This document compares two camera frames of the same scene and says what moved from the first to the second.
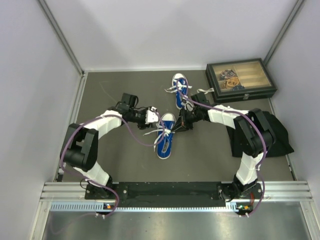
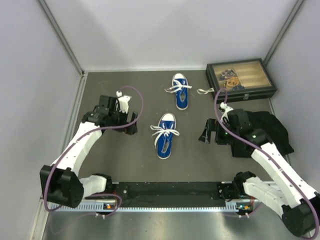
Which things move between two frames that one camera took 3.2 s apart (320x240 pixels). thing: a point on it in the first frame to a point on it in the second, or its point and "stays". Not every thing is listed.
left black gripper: x=142 y=125 to x=124 y=115
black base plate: x=151 y=194 stays
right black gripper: x=180 y=126 to x=212 y=126
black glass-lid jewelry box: x=238 y=80 stays
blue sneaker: x=164 y=143 stays
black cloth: x=282 y=146 stays
